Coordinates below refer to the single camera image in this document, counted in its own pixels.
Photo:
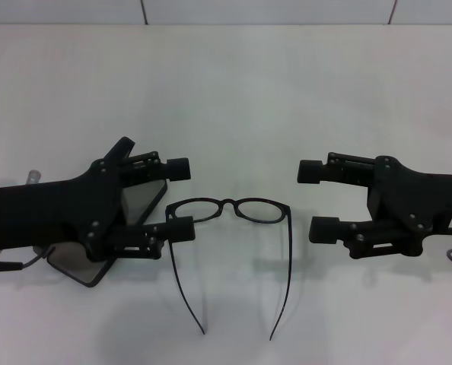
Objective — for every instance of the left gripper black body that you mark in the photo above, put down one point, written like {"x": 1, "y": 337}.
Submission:
{"x": 51, "y": 213}

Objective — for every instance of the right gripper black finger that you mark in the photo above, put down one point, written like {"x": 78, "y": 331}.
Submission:
{"x": 310, "y": 172}
{"x": 324, "y": 230}

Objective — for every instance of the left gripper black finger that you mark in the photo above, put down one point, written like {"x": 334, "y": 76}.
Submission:
{"x": 178, "y": 168}
{"x": 180, "y": 229}

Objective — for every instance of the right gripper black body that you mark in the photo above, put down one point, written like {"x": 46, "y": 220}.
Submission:
{"x": 420, "y": 201}

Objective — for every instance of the black glasses case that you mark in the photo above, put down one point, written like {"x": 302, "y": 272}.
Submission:
{"x": 140, "y": 197}

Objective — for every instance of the black glasses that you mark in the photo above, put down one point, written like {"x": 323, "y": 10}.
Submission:
{"x": 230, "y": 202}

